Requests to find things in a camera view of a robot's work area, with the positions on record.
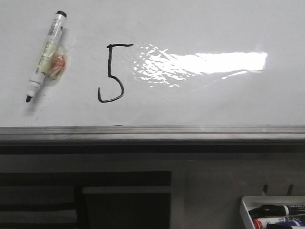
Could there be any black capped marker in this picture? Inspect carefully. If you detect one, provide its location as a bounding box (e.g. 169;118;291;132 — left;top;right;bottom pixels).
249;205;305;219

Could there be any dark cabinet with white trim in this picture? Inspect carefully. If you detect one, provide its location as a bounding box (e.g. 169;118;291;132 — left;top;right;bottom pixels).
0;171;172;229

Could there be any black tray hook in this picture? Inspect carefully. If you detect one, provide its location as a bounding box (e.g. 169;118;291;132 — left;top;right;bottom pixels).
262;184;268;196
287;184;294;196

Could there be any white marker tray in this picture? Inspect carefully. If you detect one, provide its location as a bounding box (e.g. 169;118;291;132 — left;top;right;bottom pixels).
240;196;305;229

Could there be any right black tray hook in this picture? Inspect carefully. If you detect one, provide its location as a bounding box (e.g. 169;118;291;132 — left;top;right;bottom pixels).
287;184;294;196

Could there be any white black whiteboard marker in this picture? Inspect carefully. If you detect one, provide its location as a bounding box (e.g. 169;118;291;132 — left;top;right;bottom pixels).
25;10;67;103

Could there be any white whiteboard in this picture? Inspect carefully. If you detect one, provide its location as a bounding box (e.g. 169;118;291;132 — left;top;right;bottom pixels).
0;0;305;127

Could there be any left black tray hook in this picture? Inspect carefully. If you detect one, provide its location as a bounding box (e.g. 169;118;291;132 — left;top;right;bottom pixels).
262;184;268;196

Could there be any grey aluminium whiteboard frame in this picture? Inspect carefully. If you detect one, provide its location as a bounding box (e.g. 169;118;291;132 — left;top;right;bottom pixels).
0;126;305;155

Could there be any blue capped marker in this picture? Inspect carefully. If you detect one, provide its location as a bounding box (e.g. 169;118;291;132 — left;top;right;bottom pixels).
266;220;305;229

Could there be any red capped marker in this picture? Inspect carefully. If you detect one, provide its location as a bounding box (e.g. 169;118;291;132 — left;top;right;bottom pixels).
252;216;305;229

